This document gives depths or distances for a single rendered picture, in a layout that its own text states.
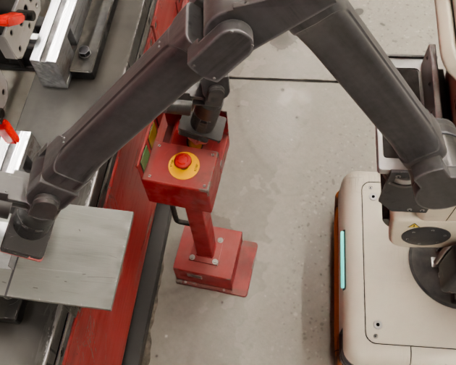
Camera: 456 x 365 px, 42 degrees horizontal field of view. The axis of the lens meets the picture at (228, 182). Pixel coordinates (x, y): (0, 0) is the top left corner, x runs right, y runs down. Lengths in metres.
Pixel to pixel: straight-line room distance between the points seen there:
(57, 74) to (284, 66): 1.31
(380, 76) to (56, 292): 0.65
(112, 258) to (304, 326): 1.09
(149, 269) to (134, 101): 1.41
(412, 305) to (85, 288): 1.04
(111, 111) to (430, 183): 0.41
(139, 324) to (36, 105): 0.88
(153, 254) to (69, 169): 1.30
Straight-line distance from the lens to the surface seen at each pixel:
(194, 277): 1.99
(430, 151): 0.79
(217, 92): 1.20
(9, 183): 0.88
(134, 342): 1.99
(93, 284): 1.04
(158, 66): 0.64
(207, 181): 1.33
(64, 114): 1.37
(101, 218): 1.08
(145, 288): 2.03
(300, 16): 0.58
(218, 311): 2.03
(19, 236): 0.99
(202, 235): 1.78
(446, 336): 1.80
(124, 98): 0.68
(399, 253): 1.84
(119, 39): 1.47
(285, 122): 2.33
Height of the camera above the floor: 1.95
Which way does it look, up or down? 63 degrees down
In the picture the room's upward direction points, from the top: 5 degrees counter-clockwise
